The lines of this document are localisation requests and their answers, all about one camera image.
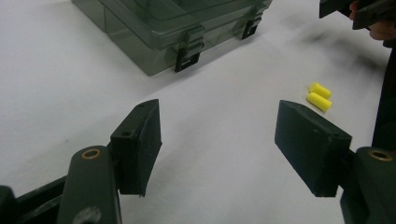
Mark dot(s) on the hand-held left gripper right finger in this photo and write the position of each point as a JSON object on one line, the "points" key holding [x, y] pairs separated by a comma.
{"points": [[311, 146]]}

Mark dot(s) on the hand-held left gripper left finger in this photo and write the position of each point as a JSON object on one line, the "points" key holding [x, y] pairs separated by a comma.
{"points": [[137, 149]]}

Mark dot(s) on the yellow foam earplug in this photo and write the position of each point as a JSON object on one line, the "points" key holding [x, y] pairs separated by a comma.
{"points": [[320, 90], [319, 102]]}

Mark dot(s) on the clear grey compartment box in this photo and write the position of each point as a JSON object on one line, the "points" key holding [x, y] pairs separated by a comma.
{"points": [[140, 53]]}

